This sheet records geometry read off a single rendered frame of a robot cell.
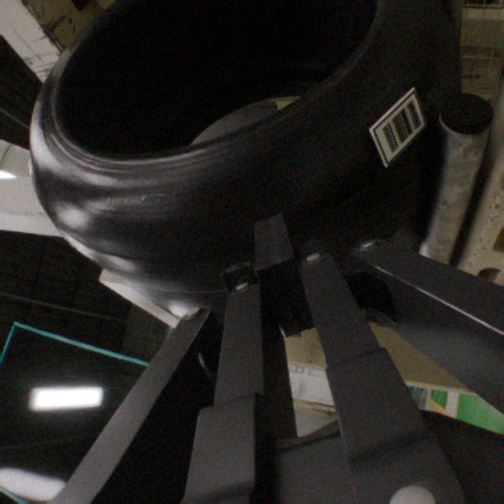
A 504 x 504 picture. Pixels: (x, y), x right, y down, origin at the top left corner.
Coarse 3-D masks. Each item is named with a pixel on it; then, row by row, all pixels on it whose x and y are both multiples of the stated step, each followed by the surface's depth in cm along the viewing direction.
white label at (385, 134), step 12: (408, 96) 31; (396, 108) 31; (408, 108) 31; (420, 108) 32; (384, 120) 30; (396, 120) 31; (408, 120) 32; (420, 120) 33; (372, 132) 30; (384, 132) 31; (396, 132) 32; (408, 132) 32; (420, 132) 33; (384, 144) 31; (396, 144) 32; (408, 144) 33; (384, 156) 32; (396, 156) 33
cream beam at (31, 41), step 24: (0, 0) 65; (24, 0) 65; (48, 0) 69; (0, 24) 71; (24, 24) 70; (48, 24) 71; (72, 24) 77; (24, 48) 77; (48, 48) 76; (48, 72) 84
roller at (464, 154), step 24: (456, 96) 30; (456, 120) 29; (480, 120) 29; (456, 144) 31; (480, 144) 30; (456, 168) 33; (432, 192) 39; (456, 192) 36; (432, 216) 42; (456, 216) 40; (432, 240) 46; (456, 240) 46
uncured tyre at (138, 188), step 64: (128, 0) 55; (192, 0) 66; (256, 0) 67; (320, 0) 63; (384, 0) 37; (64, 64) 51; (128, 64) 69; (192, 64) 77; (256, 64) 79; (320, 64) 75; (384, 64) 33; (448, 64) 35; (64, 128) 43; (128, 128) 75; (192, 128) 80; (256, 128) 33; (320, 128) 32; (64, 192) 39; (128, 192) 35; (192, 192) 33; (256, 192) 32; (320, 192) 33; (384, 192) 34; (128, 256) 38; (192, 256) 35
